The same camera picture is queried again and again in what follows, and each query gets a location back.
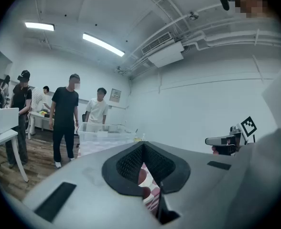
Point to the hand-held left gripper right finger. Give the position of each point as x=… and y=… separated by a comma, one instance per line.
x=202, y=187

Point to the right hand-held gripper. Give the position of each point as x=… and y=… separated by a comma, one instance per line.
x=249, y=126

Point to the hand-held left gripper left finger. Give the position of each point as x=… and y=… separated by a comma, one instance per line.
x=83, y=199

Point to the clear plastic storage bin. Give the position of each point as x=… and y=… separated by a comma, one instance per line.
x=95, y=139

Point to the white open box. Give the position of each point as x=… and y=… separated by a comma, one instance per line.
x=2, y=120

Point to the red white checkered tablecloth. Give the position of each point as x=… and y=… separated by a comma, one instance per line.
x=146, y=182

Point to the clear plastic bottle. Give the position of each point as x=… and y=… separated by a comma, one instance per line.
x=143, y=137

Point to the black office chair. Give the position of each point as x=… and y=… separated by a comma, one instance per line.
x=84, y=117

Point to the yellow green toy pieces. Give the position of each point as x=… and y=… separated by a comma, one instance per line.
x=43, y=112

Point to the white work table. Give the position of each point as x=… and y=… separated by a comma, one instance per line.
x=35, y=114

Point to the white ceiling pipes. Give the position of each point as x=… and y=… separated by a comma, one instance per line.
x=226, y=40

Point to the white slanted-leg desk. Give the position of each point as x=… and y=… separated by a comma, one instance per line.
x=2, y=137

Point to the white ceiling air conditioner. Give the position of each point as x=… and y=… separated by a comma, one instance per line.
x=164, y=51

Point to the round ceiling sensor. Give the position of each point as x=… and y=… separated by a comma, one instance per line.
x=194, y=15

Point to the person's head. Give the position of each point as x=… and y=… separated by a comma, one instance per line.
x=250, y=1

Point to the ceiling light bar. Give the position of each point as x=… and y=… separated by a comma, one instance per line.
x=103, y=44
x=39, y=26

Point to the grey wall electrical panel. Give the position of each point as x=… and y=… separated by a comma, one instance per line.
x=115, y=95

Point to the ceiling surveillance camera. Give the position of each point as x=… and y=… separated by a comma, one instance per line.
x=120, y=70

